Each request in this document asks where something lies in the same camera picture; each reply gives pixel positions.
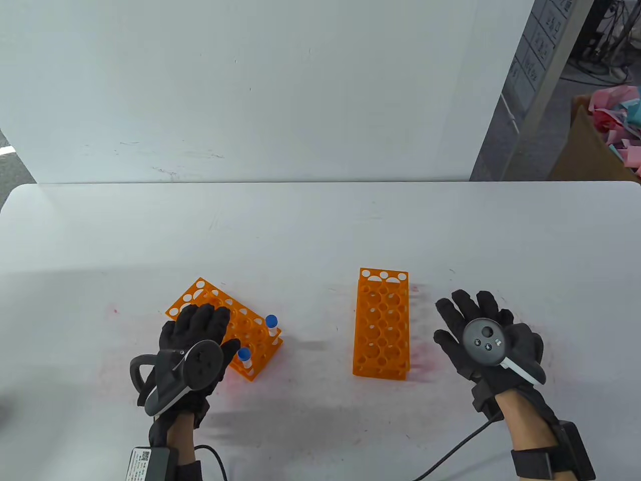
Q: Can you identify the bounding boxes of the grey hand controller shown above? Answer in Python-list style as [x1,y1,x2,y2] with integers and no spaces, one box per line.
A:
[129,340,225,417]
[462,318,546,386]

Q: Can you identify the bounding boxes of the person's left hand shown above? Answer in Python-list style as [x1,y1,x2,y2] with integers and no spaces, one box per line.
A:
[136,302,242,429]

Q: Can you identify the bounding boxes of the pink paper scraps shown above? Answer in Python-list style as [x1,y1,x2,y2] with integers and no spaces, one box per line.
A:
[588,84,641,176]

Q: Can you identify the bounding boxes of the white backdrop board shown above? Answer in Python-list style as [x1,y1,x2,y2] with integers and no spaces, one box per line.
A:
[0,0,536,183]

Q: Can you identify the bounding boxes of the brown cardboard box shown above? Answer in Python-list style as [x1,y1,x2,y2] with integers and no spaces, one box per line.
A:
[548,94,641,182]

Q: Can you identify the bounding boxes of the black labelled wrist module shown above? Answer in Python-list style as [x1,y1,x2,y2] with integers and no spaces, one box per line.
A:
[125,447,178,481]

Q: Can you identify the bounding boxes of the tangle of black cables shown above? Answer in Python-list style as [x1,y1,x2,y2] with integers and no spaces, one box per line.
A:
[571,0,641,83]

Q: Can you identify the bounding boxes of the grey partition panel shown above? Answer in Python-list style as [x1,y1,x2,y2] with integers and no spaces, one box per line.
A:
[470,0,574,182]

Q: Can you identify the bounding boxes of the black plain wrist module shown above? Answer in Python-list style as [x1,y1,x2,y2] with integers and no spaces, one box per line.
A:
[511,421,596,481]

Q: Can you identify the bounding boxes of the orange test tube rack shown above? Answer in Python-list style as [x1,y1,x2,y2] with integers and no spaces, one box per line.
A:
[353,268,411,381]
[165,277,283,382]

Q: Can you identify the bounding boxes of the person's right hand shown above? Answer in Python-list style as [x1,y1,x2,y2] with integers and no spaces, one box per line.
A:
[433,289,546,417]

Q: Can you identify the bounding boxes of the person's right forearm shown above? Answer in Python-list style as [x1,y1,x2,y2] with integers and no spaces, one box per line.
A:
[496,386,596,481]

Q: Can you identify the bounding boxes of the thin white cable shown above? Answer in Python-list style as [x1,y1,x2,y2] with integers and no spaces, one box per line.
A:
[501,93,521,135]

